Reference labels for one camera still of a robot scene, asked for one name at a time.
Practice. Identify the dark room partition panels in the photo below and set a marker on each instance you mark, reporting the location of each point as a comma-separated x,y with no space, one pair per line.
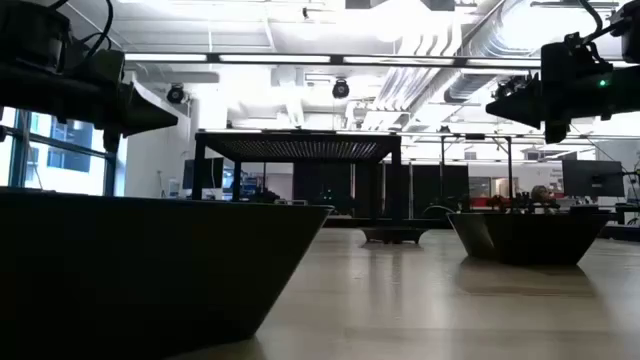
435,190

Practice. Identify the black metal frame station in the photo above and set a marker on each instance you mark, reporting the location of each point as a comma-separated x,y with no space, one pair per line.
509,170

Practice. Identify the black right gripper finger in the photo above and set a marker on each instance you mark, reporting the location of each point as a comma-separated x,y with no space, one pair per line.
522,105

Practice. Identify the black track spotlight cluster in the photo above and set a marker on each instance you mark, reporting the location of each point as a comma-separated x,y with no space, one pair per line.
510,86

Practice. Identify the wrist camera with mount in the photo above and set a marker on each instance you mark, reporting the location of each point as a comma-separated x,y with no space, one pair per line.
100,67
575,57

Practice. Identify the large window with dark frame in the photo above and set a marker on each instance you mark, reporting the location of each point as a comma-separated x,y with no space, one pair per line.
70,160

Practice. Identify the black perforated metal riser shelf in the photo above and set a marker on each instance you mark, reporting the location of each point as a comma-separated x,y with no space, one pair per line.
300,150

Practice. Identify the long linear ceiling light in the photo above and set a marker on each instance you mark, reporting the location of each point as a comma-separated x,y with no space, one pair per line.
275,58

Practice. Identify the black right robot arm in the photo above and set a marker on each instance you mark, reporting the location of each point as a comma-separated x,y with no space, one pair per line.
631,35

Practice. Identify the person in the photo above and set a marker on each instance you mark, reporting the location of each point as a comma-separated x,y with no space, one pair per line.
540,194

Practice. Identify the silver ceiling air duct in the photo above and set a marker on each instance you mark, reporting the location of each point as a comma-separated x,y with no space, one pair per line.
475,85

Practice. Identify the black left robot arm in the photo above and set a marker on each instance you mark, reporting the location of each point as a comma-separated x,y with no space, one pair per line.
30,35

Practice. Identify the black square mini plate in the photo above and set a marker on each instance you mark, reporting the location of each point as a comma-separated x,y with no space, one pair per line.
530,240

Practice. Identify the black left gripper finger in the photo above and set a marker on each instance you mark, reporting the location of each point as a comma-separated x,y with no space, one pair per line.
147,112

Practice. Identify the black round ceiling spotlight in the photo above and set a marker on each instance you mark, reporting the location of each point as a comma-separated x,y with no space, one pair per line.
340,89
176,94

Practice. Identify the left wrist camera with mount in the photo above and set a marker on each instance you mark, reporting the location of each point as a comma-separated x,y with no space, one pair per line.
100,67

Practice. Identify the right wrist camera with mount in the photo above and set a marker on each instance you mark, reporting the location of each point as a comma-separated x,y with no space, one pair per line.
575,57

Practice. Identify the dark computer monitor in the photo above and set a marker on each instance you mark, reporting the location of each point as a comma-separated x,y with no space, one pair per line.
592,177
202,174

